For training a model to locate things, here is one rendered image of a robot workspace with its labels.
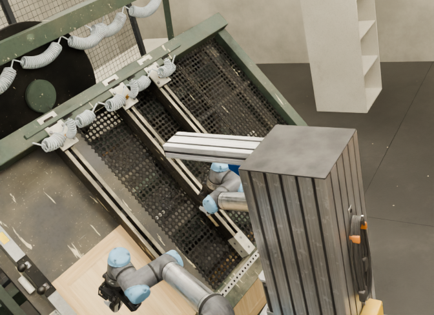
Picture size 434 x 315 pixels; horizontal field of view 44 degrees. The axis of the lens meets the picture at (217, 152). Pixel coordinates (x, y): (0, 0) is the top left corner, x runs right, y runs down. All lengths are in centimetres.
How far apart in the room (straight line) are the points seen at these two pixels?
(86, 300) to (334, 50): 410
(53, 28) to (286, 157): 193
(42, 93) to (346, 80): 369
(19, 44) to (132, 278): 156
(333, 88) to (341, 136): 454
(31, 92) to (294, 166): 193
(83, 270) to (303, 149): 138
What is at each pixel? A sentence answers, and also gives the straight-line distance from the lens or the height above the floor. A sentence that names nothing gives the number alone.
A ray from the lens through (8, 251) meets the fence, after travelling 245.
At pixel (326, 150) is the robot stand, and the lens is 143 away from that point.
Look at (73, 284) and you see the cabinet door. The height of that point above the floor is 129.
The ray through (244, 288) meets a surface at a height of 83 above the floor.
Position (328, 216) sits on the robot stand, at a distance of 139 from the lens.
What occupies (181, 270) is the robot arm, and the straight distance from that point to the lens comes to 178.
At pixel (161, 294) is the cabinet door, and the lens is 263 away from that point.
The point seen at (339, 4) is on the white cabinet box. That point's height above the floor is 121.
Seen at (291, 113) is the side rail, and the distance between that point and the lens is 348.
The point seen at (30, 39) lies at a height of 216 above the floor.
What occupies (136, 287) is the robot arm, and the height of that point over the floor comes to 160.
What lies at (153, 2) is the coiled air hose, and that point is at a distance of 357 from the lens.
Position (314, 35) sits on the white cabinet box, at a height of 91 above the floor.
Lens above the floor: 276
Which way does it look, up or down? 28 degrees down
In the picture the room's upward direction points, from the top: 15 degrees counter-clockwise
